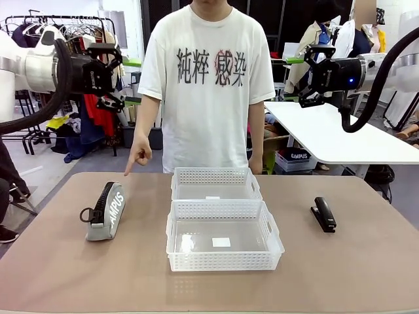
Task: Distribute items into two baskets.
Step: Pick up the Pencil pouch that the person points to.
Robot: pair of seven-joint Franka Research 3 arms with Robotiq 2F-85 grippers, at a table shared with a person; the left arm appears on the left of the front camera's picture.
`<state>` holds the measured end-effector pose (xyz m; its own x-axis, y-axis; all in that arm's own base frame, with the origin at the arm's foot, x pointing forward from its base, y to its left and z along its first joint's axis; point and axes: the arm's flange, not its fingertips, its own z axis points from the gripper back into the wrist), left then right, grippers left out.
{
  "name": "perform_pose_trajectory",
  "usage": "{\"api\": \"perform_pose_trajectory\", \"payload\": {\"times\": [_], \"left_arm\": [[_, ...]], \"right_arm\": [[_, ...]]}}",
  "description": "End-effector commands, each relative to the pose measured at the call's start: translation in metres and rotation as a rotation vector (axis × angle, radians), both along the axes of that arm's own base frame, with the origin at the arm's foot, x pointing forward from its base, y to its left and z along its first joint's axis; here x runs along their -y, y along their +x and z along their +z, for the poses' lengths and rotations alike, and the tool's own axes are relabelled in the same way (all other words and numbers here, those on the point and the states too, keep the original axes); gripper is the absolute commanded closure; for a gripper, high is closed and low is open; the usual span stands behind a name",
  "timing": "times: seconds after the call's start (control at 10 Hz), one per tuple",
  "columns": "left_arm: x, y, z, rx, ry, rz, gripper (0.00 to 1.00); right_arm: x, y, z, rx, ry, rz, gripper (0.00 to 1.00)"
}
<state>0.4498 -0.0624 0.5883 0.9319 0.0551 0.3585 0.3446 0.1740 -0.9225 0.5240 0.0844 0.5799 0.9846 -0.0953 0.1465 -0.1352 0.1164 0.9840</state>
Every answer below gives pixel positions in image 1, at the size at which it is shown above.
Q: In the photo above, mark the beige hanging garment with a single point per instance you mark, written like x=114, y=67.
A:
x=111, y=38

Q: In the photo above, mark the black stapler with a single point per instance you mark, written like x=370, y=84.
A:
x=324, y=212

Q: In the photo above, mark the person's left hand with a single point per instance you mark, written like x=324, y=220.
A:
x=256, y=163

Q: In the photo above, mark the person's left forearm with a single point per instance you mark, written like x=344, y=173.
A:
x=257, y=127

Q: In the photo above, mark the background person in navy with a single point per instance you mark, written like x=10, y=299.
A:
x=365, y=39

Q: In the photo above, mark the beige paper roll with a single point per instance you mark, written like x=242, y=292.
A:
x=132, y=115

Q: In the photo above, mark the black clothes rack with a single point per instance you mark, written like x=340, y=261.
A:
x=65, y=18

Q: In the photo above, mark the black framed white panel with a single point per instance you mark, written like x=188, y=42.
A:
x=401, y=111

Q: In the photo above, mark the grey CAMPUS pencil case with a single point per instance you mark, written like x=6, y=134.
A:
x=104, y=222

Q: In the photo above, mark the person torso white printed T-shirt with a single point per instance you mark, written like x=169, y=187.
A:
x=203, y=124

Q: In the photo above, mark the red hanging garment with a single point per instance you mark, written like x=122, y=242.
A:
x=104, y=121

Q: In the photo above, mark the mannequin with beige coat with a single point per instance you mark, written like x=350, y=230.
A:
x=306, y=37

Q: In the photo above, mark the black bag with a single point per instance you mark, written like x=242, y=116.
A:
x=379, y=176

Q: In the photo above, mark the white side table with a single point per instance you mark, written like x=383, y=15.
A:
x=327, y=137

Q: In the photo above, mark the white basket with CAMPUS item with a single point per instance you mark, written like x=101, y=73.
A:
x=296, y=160

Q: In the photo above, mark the seated person's dark trouser leg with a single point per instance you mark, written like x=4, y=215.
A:
x=8, y=167

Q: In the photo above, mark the yellow cloth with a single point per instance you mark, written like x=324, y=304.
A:
x=59, y=122

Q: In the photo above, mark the white perforated plastic basket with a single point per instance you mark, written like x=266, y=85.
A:
x=216, y=178
x=226, y=260

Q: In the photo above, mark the grey cardboard tube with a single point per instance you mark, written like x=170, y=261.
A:
x=123, y=118

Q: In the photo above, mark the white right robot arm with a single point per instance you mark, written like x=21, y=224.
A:
x=373, y=70

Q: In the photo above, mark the black shoe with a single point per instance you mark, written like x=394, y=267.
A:
x=7, y=235

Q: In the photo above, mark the dark grey storage bin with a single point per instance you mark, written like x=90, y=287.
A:
x=129, y=137

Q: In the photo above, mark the black stool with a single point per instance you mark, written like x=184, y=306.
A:
x=135, y=78

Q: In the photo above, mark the person's right forearm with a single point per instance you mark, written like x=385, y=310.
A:
x=147, y=114

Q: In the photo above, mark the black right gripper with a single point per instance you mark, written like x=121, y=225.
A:
x=340, y=75

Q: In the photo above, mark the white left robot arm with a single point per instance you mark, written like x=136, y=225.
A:
x=32, y=70

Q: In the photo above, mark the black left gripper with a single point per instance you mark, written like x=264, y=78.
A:
x=93, y=78

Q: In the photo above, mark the grey chair leg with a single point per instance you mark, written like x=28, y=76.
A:
x=24, y=202

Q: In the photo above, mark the brown cardboard box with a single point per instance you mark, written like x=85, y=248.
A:
x=278, y=144

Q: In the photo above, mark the blue garment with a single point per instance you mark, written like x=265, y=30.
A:
x=88, y=134

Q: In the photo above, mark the white rectangular board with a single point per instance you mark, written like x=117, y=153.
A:
x=113, y=23

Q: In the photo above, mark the person's right hand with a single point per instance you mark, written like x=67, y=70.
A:
x=142, y=148

